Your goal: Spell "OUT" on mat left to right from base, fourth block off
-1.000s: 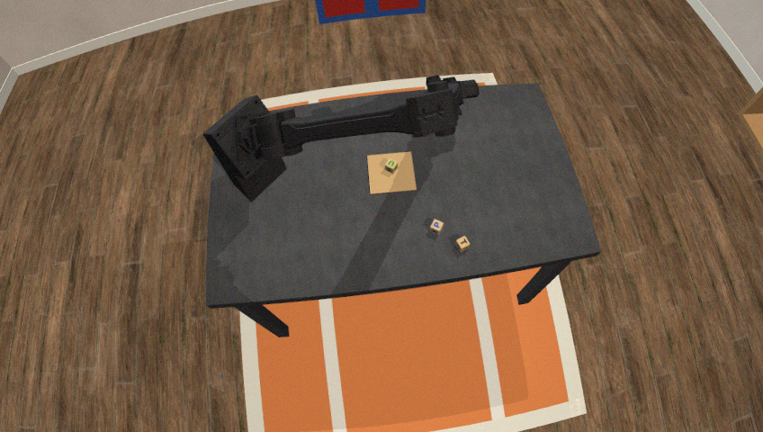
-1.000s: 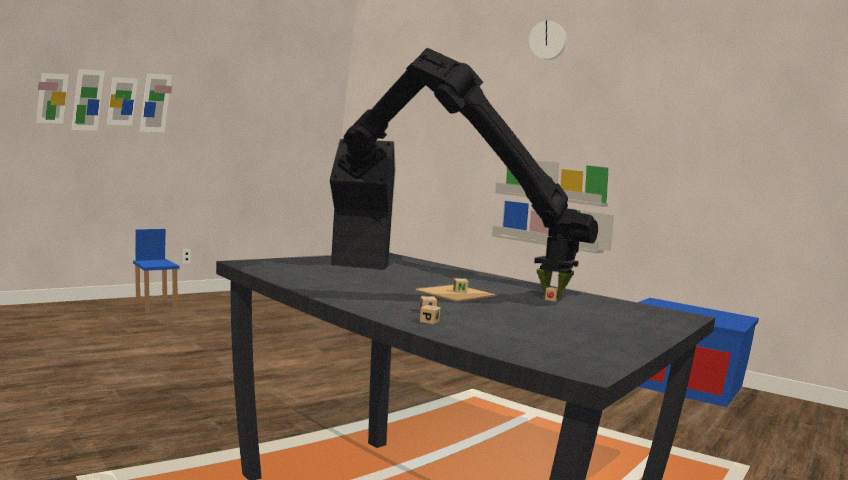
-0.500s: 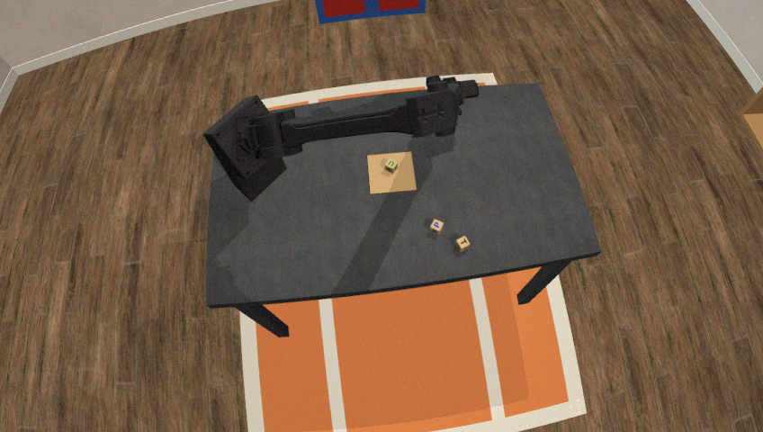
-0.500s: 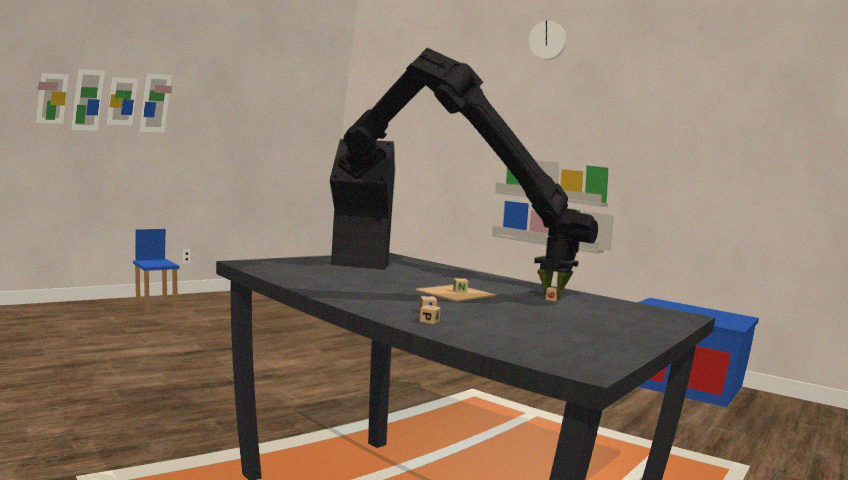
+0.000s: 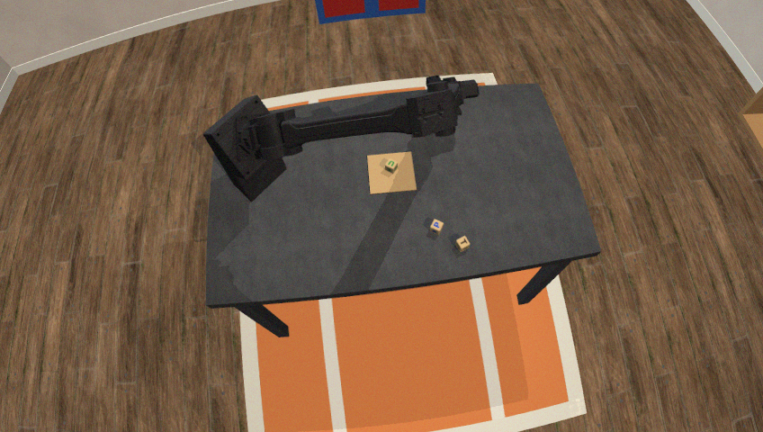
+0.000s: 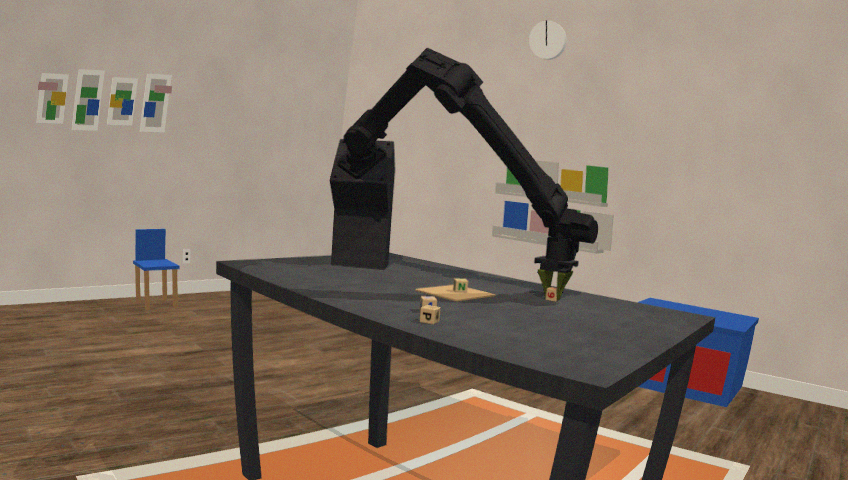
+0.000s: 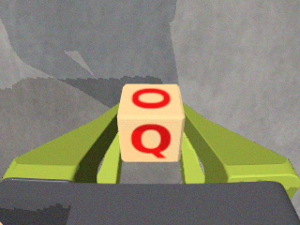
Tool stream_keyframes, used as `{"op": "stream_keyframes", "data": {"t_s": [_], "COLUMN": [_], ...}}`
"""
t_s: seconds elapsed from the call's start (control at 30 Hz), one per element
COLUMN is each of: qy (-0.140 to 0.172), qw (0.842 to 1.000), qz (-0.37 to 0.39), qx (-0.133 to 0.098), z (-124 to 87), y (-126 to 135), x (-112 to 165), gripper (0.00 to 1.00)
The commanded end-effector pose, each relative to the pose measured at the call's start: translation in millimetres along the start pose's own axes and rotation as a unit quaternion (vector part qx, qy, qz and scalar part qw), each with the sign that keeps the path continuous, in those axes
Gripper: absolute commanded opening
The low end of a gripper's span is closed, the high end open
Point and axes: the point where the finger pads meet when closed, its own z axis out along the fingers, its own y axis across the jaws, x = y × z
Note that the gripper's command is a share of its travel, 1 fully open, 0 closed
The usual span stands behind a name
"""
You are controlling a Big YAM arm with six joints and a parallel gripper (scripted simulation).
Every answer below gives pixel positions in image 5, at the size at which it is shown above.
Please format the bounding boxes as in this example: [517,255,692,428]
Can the tan flat mat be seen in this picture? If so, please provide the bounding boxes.
[367,152,417,194]

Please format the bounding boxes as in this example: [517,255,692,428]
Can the tan letter block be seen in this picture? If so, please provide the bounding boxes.
[385,158,398,174]
[455,236,470,252]
[430,219,444,235]

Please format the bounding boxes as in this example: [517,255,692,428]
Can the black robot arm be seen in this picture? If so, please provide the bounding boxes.
[236,75,480,162]

